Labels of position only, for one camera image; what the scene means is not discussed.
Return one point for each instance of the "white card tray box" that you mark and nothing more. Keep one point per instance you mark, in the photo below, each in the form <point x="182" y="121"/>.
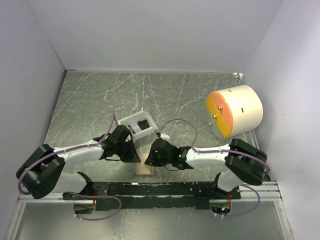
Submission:
<point x="141" y="115"/>

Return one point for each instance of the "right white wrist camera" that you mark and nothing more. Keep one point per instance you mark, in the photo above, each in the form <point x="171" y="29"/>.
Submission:
<point x="163" y="136"/>

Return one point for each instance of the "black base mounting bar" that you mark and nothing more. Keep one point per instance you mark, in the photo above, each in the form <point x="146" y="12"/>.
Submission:
<point x="149" y="195"/>

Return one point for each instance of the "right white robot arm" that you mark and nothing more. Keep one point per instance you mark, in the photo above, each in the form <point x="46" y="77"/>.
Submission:
<point x="245" y="163"/>

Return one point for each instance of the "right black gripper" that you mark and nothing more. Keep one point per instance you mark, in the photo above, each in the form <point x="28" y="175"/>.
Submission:
<point x="151" y="161"/>

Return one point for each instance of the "large cream cylinder drum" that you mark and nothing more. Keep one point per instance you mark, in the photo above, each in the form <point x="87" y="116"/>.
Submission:
<point x="233" y="111"/>

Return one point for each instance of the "cards stack in tray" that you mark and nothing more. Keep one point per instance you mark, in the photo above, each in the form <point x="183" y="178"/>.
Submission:
<point x="139" y="126"/>

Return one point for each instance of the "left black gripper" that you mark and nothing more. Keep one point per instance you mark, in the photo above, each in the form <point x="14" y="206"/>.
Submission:
<point x="133" y="156"/>

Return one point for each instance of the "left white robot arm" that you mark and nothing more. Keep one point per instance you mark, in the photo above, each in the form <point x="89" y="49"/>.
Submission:
<point x="44" y="171"/>

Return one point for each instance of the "beige card holder wallet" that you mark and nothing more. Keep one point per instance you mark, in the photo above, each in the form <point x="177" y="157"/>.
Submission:
<point x="141" y="168"/>

